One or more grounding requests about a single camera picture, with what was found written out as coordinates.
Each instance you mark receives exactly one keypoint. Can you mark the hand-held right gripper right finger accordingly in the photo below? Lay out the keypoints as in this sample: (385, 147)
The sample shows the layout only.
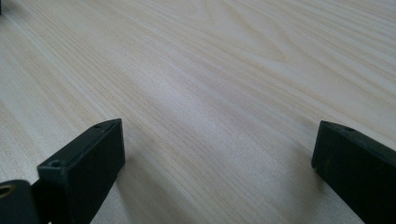
(358, 168)

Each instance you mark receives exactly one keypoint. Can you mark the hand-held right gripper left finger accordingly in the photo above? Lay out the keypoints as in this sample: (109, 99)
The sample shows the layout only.
(84, 168)

